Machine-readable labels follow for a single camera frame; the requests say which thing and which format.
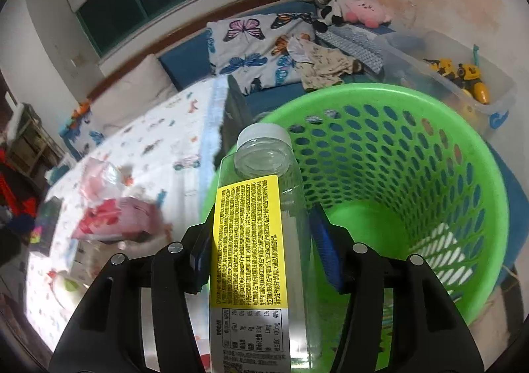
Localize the green plastic basket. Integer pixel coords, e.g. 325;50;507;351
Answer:
252;83;510;373

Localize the small butterfly print pillow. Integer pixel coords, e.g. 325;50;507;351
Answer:
58;117;108;161

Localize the pink plush toy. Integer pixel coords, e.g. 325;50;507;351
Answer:
344;0;394;29

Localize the metal storage shelf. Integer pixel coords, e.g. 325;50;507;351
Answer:
8;104;62;179

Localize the yellow toy robot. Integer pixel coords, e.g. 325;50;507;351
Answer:
426;58;459;80
452;63;490;105

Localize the brown wooden headboard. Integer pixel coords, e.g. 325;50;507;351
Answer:
89;0;308;103

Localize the large butterfly print pillow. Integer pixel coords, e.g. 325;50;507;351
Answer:
206;12;319;95

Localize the beige pillow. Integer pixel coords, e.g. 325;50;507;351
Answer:
89;54;178;136

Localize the orange toy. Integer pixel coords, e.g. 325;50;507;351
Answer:
70;100;92;122

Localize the red jacket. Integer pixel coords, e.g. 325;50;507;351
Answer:
0;158;40;233

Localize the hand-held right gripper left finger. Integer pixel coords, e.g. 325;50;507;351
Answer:
49;203;218;373

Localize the clear pinkish plastic bag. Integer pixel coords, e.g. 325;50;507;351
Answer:
78;158;129;202

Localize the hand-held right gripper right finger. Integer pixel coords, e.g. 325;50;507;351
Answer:
310;204;485;373

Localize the clear plastic storage box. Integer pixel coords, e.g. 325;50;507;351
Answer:
380;30;517;142

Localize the grey patterned cloth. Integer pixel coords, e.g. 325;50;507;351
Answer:
316;24;387;72

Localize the pink snack packet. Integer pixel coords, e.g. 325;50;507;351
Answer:
70;196;166;243

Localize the clear bottle with yellow label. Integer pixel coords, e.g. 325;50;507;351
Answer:
209;124;327;373

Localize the beige patterned clothing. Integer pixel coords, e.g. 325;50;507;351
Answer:
287;36;364;93

